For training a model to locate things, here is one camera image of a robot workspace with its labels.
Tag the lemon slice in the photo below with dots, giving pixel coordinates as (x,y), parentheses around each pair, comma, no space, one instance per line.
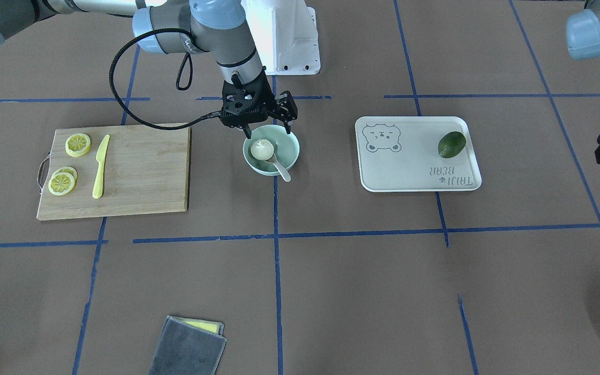
(63,181)
(78,144)

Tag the grey yellow sponge cloth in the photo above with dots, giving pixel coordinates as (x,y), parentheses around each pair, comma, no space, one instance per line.
(188,346)

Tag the white bear tray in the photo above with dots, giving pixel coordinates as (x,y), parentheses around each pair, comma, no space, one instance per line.
(402,154)

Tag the white plastic spoon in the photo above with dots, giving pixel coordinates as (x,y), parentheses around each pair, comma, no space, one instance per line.
(283,172)

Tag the yellow plastic knife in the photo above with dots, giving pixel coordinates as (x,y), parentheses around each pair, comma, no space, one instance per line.
(98,185)

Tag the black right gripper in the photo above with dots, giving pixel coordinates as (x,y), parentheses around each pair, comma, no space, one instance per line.
(285,105)

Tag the green avocado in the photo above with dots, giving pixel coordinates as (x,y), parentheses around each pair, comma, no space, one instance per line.
(451,144)

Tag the wooden cutting board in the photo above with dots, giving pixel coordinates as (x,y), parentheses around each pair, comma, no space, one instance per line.
(146,172)

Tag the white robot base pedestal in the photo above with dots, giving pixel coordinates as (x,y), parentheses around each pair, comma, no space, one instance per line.
(285,35)

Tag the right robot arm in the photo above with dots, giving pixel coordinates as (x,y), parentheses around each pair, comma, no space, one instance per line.
(188,27)

